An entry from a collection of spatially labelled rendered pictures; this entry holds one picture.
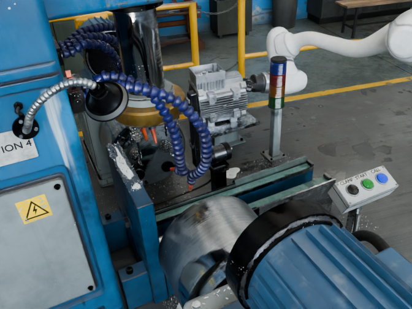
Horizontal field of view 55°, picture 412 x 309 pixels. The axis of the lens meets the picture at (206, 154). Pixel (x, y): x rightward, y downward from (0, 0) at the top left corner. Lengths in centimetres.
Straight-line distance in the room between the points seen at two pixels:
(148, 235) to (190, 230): 17
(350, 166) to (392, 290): 119
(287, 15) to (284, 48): 439
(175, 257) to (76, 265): 22
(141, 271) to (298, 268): 63
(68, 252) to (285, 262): 51
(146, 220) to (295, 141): 99
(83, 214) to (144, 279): 32
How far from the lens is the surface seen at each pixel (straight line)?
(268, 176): 135
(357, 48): 159
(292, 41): 174
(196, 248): 80
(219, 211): 84
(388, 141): 186
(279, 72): 146
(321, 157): 168
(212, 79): 156
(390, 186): 115
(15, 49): 68
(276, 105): 152
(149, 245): 99
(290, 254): 51
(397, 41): 130
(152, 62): 87
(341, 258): 51
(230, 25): 575
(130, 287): 109
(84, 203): 82
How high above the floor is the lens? 172
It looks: 34 degrees down
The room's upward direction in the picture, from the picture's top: 3 degrees counter-clockwise
